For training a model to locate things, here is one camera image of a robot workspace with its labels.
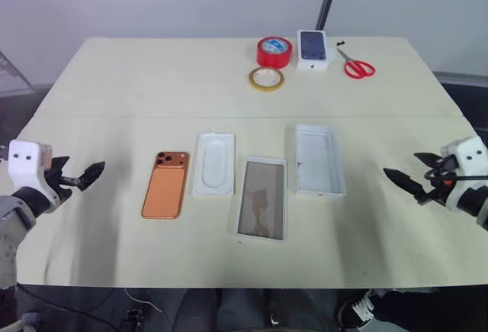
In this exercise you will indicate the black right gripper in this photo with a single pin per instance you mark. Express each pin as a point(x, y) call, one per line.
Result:
point(438, 191)

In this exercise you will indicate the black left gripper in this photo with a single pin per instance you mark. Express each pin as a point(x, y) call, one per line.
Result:
point(57, 183)

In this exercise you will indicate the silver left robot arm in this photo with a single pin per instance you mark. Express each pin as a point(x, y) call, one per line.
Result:
point(17, 210)

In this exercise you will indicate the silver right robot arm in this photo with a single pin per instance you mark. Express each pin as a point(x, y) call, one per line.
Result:
point(474, 206)

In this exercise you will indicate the white box bottom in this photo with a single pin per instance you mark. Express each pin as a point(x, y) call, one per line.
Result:
point(320, 160)

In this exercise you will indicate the white plastic phone tray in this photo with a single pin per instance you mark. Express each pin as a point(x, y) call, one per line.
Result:
point(214, 164)

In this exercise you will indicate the white box lid dark inside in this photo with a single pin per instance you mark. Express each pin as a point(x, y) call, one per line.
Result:
point(262, 198)

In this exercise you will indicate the closed white phone box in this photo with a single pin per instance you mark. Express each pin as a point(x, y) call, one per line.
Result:
point(312, 47)

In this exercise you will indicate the orange smartphone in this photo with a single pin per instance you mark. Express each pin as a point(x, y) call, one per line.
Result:
point(164, 191)

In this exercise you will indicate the grey ledge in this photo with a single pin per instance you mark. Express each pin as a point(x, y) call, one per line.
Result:
point(463, 79)

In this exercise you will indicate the grey metal rack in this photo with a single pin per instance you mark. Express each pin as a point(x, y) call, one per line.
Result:
point(15, 80)

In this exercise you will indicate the small black clip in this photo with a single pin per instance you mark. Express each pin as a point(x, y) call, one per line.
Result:
point(341, 42)

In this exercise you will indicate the black and white shoe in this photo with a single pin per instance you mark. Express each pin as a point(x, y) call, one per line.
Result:
point(356, 309)

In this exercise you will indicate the red tape roll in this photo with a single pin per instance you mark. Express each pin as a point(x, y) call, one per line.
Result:
point(273, 55)

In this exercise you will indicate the yellow tape roll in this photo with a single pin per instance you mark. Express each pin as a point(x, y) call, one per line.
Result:
point(254, 82)

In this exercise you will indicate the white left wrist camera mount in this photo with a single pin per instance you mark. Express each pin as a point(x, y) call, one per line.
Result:
point(24, 160)

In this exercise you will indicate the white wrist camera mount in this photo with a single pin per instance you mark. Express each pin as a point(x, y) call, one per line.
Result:
point(467, 152)
point(24, 160)

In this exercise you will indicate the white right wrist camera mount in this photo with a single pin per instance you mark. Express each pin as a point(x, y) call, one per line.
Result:
point(467, 152)

